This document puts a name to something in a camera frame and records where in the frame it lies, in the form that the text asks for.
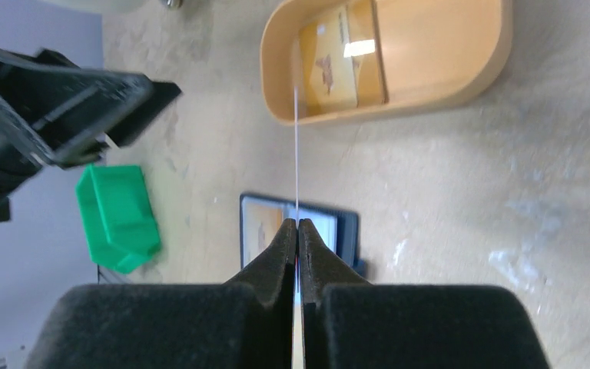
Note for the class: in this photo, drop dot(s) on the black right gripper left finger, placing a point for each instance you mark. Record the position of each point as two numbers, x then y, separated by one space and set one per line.
245 322

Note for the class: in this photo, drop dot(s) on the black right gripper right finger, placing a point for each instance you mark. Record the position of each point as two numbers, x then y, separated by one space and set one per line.
351 323

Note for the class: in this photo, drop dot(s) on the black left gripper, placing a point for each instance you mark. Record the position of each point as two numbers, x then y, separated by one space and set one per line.
54 112

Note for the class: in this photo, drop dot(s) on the gold VIP card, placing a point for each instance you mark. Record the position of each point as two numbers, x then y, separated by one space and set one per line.
260 221
296 152

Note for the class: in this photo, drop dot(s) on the blue leather card holder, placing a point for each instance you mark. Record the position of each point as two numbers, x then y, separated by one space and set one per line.
339 228

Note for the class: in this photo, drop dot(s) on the orange oval tray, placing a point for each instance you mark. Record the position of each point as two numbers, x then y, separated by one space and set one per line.
435 55

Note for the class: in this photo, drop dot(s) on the green plastic bin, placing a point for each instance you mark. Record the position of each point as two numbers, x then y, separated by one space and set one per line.
121 231

